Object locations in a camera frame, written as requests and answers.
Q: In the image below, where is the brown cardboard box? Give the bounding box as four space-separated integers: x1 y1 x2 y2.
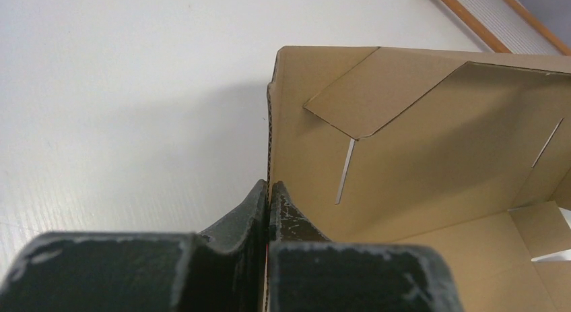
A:
268 46 570 311

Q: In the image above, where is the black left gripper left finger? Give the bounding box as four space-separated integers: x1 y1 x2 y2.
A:
1 180 267 311

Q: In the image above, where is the orange wooden shelf rack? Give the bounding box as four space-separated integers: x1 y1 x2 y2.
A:
429 0 570 56

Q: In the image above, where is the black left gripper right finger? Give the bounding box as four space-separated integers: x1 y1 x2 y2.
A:
267 182 463 311

